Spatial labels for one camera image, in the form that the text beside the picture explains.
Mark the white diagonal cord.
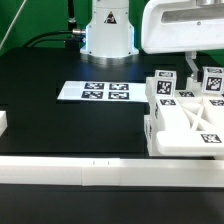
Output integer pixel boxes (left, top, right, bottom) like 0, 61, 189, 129
0, 0, 28, 51

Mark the white marker base plate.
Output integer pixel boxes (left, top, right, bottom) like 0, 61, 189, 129
57, 81, 147, 102

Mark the white tagged cube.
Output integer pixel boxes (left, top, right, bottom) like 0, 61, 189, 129
155, 70, 177, 97
202, 67, 224, 94

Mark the black cable with connector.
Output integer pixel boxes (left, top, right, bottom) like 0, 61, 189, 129
23, 28, 87, 48

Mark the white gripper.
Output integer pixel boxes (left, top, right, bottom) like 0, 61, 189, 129
141, 0, 224, 81

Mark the white chair back frame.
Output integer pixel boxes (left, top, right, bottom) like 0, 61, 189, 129
145, 77, 224, 159

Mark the white chair seat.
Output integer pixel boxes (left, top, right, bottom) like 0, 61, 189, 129
144, 115, 156, 156

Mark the black vertical pole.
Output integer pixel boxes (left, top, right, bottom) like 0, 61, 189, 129
68, 0, 76, 23

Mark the white U-shaped fence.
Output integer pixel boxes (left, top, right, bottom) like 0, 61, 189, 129
0, 110, 224, 188

